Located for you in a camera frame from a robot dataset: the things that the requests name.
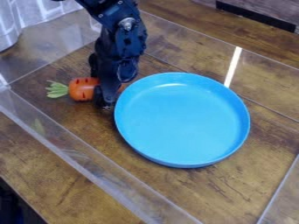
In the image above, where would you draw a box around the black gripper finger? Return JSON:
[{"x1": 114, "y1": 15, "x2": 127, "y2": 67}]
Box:
[
  {"x1": 88, "y1": 53, "x2": 103, "y2": 78},
  {"x1": 92, "y1": 85, "x2": 119, "y2": 109}
]

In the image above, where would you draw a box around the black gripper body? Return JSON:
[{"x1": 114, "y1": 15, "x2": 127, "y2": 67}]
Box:
[{"x1": 94, "y1": 40, "x2": 139, "y2": 90}]

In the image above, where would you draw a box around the orange toy carrot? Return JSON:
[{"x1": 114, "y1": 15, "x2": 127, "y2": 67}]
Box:
[{"x1": 46, "y1": 77, "x2": 100, "y2": 102}]

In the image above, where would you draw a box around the blue round tray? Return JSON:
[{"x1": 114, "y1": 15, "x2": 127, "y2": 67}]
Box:
[{"x1": 115, "y1": 73, "x2": 250, "y2": 168}]

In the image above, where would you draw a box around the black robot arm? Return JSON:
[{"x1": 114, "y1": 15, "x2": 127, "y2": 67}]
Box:
[{"x1": 75, "y1": 0, "x2": 147, "y2": 109}]

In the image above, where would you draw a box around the white patterned curtain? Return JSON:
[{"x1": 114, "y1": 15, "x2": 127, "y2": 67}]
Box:
[{"x1": 0, "y1": 0, "x2": 83, "y2": 52}]

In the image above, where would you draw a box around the clear acrylic barrier strip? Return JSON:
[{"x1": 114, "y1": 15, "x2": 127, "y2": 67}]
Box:
[{"x1": 0, "y1": 86, "x2": 202, "y2": 224}]

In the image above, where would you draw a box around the black cable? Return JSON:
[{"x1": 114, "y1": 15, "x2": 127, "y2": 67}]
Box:
[{"x1": 116, "y1": 56, "x2": 140, "y2": 84}]

